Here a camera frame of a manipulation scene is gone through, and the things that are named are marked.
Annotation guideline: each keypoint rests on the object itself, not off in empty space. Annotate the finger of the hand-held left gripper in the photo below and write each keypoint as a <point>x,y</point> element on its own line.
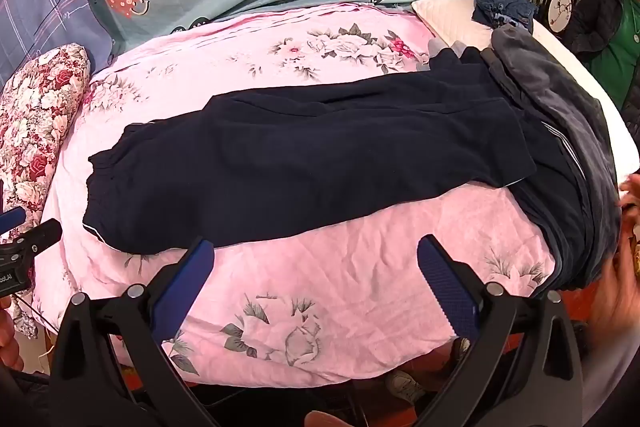
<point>11,221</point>
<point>40,237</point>

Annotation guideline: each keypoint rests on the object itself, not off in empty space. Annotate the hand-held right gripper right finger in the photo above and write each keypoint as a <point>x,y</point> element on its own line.
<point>447,292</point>

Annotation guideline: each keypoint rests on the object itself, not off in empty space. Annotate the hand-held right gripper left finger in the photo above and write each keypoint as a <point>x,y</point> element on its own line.
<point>182,292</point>

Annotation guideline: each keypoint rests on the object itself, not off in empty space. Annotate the navy white-striped pants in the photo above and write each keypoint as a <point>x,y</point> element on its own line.
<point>555,207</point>

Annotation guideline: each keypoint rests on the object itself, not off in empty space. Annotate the grey pants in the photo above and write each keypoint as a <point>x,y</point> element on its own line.
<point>550,72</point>

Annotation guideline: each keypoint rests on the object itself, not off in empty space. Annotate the person's left hand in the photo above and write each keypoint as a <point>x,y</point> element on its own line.
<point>7,347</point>

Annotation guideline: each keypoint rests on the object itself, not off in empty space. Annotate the person's right hand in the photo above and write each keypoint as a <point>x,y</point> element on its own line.
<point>322,421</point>

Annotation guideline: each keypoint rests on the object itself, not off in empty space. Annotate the pink floral bed sheet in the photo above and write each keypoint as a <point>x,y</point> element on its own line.
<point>350,267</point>

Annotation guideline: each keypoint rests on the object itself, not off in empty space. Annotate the red floral pillow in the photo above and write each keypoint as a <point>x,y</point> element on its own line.
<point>40,107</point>

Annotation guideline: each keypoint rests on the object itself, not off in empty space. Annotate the blue plaid pillow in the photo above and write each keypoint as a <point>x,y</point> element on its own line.
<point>45,7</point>

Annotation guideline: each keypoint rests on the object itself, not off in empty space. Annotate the blue denim clothing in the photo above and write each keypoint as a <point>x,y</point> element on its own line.
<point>500,2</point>

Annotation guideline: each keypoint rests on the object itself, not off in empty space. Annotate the white decorative plate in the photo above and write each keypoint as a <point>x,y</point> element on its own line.
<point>561,7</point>

